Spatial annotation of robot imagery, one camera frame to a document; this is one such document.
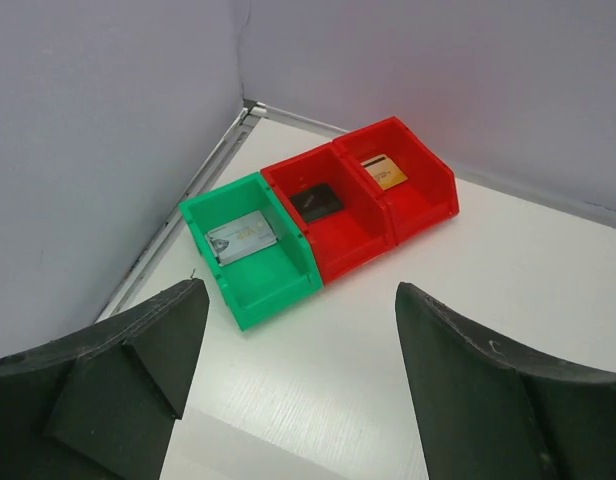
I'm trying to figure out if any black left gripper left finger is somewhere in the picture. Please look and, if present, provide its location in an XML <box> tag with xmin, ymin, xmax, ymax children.
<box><xmin>0</xmin><ymin>279</ymin><xmax>209</xmax><ymax>479</ymax></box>

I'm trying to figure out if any gold credit card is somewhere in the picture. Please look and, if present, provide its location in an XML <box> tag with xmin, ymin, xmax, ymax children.
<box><xmin>361</xmin><ymin>154</ymin><xmax>408</xmax><ymax>190</ymax></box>

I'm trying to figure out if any red plastic bin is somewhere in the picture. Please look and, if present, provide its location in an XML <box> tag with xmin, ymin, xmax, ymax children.
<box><xmin>261</xmin><ymin>143</ymin><xmax>396</xmax><ymax>284</ymax></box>
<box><xmin>333</xmin><ymin>117</ymin><xmax>460</xmax><ymax>244</ymax></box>

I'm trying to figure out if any middle red plastic bin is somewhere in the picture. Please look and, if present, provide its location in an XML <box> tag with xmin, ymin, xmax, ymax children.
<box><xmin>261</xmin><ymin>143</ymin><xmax>396</xmax><ymax>284</ymax></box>

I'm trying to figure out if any silver VIP card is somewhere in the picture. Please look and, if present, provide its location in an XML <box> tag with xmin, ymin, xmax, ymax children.
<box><xmin>205</xmin><ymin>210</ymin><xmax>277</xmax><ymax>266</ymax></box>

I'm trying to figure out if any green plastic bin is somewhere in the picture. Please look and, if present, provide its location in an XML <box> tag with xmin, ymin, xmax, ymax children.
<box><xmin>179</xmin><ymin>173</ymin><xmax>323</xmax><ymax>331</ymax></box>

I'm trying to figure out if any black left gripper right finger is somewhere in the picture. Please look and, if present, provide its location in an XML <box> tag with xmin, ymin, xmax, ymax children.
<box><xmin>395</xmin><ymin>283</ymin><xmax>616</xmax><ymax>479</ymax></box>

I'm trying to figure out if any black card in bin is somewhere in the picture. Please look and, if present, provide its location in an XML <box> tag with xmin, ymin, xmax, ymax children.
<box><xmin>290</xmin><ymin>183</ymin><xmax>344</xmax><ymax>223</ymax></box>

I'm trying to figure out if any right red plastic bin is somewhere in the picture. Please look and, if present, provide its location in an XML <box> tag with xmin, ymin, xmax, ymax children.
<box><xmin>333</xmin><ymin>117</ymin><xmax>460</xmax><ymax>244</ymax></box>

